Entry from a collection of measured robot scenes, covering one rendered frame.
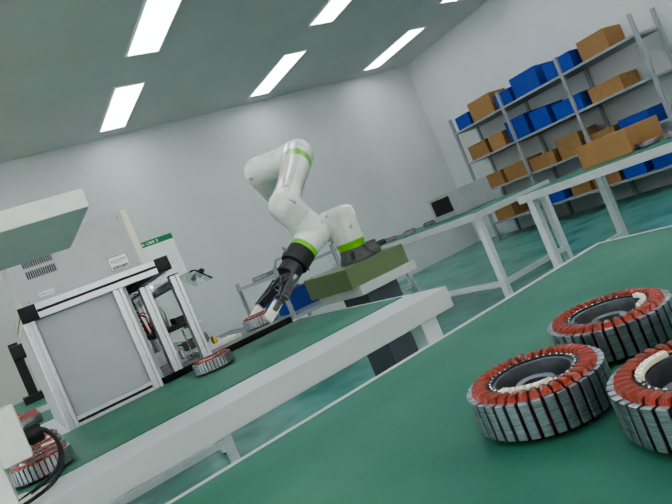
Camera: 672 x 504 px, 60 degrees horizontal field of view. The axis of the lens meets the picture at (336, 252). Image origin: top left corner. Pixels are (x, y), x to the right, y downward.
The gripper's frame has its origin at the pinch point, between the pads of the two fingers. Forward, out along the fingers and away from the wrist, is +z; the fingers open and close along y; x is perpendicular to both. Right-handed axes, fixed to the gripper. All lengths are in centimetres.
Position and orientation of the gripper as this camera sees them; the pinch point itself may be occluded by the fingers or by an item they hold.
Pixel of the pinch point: (261, 317)
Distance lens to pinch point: 174.0
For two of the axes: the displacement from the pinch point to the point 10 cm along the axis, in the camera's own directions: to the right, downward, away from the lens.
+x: 7.1, 6.2, 3.2
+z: -4.3, 7.5, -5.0
